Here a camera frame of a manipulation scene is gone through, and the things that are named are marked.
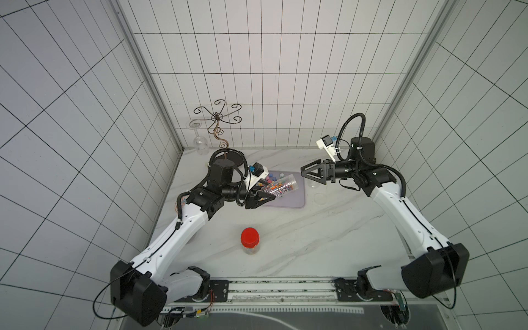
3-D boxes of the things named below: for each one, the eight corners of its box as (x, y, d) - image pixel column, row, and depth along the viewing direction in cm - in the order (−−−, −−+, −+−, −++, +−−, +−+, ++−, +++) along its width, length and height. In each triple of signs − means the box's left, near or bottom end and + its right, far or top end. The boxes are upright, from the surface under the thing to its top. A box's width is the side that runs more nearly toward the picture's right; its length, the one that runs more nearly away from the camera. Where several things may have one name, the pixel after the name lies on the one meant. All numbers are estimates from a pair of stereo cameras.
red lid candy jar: (243, 254, 82) (240, 245, 73) (244, 238, 87) (241, 227, 78) (259, 254, 82) (258, 245, 73) (259, 238, 87) (258, 227, 78)
